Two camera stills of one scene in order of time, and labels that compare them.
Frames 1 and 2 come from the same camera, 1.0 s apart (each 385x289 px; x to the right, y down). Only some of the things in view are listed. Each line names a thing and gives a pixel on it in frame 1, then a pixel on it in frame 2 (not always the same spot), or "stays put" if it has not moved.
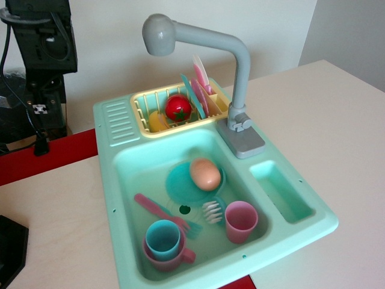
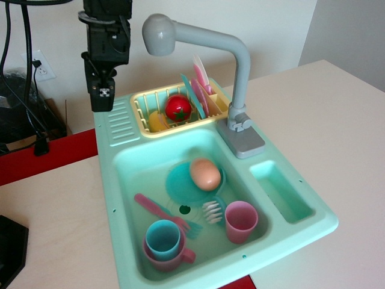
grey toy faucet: [160, 32] stays put
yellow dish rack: [178, 105] stays put
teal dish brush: [215, 211] stays put
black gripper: [46, 35] -> [108, 29]
